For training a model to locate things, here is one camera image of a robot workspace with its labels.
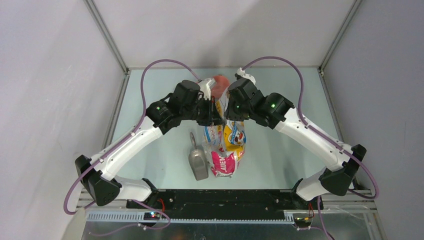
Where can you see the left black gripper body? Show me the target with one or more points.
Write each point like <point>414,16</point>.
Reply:
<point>202,107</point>

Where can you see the metal food scoop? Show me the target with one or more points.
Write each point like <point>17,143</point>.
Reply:
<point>198,161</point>

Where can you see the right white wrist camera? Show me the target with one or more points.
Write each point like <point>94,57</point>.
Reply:
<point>241,74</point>

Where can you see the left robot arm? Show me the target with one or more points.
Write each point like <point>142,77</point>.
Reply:
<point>189,101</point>

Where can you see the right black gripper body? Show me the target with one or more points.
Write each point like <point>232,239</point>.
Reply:
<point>238,112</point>

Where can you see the empty pink bowl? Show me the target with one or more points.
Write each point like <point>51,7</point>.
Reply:
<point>221,84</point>

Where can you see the cat food bag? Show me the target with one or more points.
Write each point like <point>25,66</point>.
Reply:
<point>224,147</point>

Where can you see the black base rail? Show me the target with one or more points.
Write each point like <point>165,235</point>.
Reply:
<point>228,204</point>

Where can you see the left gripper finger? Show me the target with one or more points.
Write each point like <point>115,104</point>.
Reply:
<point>205,120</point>
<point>214,118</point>

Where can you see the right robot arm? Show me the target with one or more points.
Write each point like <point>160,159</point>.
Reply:
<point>276,112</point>

